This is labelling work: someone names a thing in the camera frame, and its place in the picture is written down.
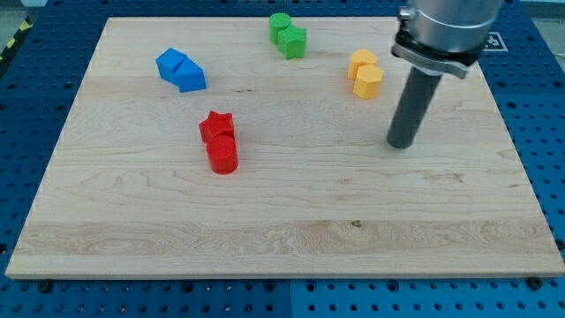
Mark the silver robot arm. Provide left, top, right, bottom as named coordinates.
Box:
left=387, top=0, right=503, bottom=149

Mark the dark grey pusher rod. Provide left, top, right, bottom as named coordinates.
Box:
left=387, top=67, right=442, bottom=149

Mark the red star block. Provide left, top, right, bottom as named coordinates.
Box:
left=199, top=110, right=235, bottom=143

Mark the green star block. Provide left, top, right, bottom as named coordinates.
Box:
left=277, top=26, right=307, bottom=59

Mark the wooden board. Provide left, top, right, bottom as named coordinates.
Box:
left=6, top=18, right=564, bottom=280

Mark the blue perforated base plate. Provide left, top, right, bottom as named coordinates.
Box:
left=1, top=1, right=564, bottom=317

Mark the red cylinder block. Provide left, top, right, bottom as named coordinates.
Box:
left=207, top=135, right=238, bottom=175

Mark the yellow hexagon block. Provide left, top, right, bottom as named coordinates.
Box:
left=353, top=64, right=384, bottom=100

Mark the yellow heart block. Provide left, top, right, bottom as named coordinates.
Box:
left=347, top=49, right=379, bottom=80

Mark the blue pentagon block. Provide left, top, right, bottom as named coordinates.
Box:
left=175, top=57, right=207, bottom=93

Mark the blue cube block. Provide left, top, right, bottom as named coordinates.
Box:
left=155, top=48, right=186, bottom=85

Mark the green cylinder block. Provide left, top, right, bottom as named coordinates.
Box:
left=268, top=12, right=291, bottom=44

